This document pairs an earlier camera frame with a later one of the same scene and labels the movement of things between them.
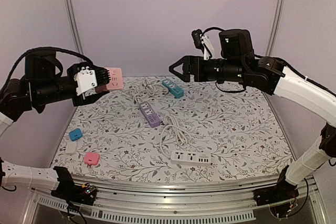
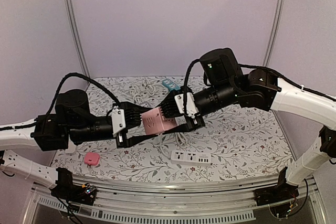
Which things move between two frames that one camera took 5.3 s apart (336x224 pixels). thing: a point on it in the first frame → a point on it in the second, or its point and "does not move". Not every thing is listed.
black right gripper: x=192 y=68 → x=172 y=108
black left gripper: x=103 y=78 → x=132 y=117
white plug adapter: x=70 y=147 does not move
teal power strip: x=176 y=91 does not move
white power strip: x=185 y=157 does not move
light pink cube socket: x=116 y=81 → x=155 y=123
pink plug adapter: x=92 y=158 does not move
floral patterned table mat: x=160 y=126 does not move
